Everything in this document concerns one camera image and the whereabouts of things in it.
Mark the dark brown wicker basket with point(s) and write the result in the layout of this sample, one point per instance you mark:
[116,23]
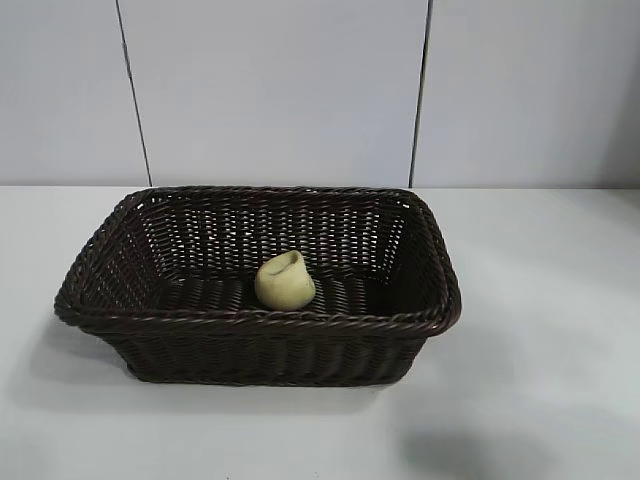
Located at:
[250,330]

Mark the pale yellow egg yolk pastry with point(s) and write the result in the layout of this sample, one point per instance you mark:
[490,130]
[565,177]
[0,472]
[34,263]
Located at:
[282,285]

